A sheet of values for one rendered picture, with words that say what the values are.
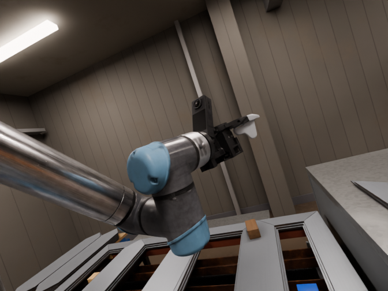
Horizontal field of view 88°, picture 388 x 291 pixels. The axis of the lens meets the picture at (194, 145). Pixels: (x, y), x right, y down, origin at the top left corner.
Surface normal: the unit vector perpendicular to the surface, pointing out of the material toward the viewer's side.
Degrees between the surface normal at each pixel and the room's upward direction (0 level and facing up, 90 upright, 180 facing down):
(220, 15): 90
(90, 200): 107
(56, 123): 90
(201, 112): 61
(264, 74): 90
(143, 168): 90
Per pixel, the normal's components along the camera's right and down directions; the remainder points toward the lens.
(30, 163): 0.72, -0.15
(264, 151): -0.22, 0.11
